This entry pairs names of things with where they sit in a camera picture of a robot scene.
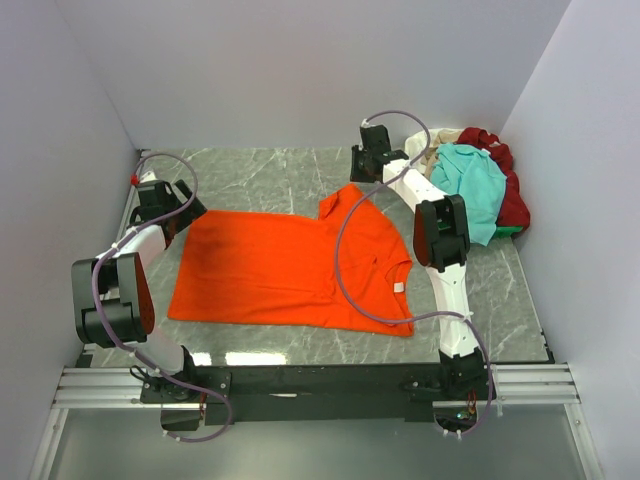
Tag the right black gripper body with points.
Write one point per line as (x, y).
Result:
(360, 163)

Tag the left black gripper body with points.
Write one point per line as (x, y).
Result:
(176, 204)

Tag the orange t shirt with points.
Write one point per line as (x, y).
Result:
(345, 269)

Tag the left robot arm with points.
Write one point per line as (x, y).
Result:
(111, 296)

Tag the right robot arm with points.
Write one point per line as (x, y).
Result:
(441, 245)

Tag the beige t shirt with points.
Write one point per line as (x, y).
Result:
(438, 138)

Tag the teal t shirt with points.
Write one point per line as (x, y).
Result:
(470, 172)

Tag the green t shirt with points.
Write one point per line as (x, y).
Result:
(507, 231)

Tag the dark red t shirt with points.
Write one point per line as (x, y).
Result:
(513, 212)

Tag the black base beam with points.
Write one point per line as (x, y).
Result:
(238, 394)

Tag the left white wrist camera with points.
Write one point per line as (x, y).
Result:
(148, 176)

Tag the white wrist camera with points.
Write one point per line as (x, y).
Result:
(367, 124)
(148, 176)

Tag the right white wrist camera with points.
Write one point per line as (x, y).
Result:
(367, 124)

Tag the aluminium frame rail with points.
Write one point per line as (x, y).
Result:
(102, 379)

